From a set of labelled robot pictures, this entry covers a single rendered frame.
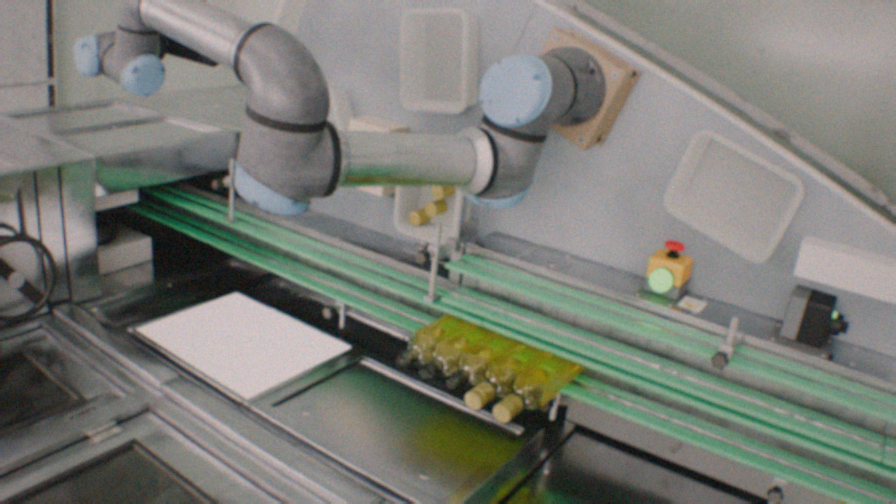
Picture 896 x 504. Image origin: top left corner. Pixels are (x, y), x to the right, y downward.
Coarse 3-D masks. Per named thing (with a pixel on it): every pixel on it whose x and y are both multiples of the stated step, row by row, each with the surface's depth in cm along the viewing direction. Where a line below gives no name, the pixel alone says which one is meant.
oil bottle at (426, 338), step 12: (432, 324) 142; (444, 324) 143; (456, 324) 143; (468, 324) 145; (420, 336) 137; (432, 336) 137; (444, 336) 138; (420, 348) 135; (432, 348) 136; (420, 360) 136
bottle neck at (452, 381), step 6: (456, 372) 128; (462, 372) 128; (468, 372) 129; (450, 378) 126; (456, 378) 126; (462, 378) 127; (468, 378) 128; (450, 384) 128; (456, 384) 126; (462, 384) 127; (456, 390) 126
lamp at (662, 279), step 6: (654, 270) 132; (660, 270) 130; (666, 270) 131; (654, 276) 130; (660, 276) 130; (666, 276) 129; (672, 276) 131; (654, 282) 131; (660, 282) 130; (666, 282) 129; (672, 282) 131; (654, 288) 131; (660, 288) 130; (666, 288) 130
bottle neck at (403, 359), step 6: (408, 348) 135; (414, 348) 135; (402, 354) 132; (408, 354) 133; (414, 354) 134; (420, 354) 135; (396, 360) 133; (402, 360) 134; (408, 360) 132; (414, 360) 134; (402, 366) 132
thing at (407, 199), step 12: (396, 192) 162; (408, 192) 164; (420, 192) 167; (456, 192) 162; (396, 204) 163; (408, 204) 166; (420, 204) 168; (456, 204) 154; (396, 216) 164; (408, 216) 167; (444, 216) 165; (456, 216) 154; (396, 228) 165; (408, 228) 164; (420, 228) 165; (432, 228) 165; (444, 228) 165; (456, 228) 155; (432, 240) 160; (444, 240) 159
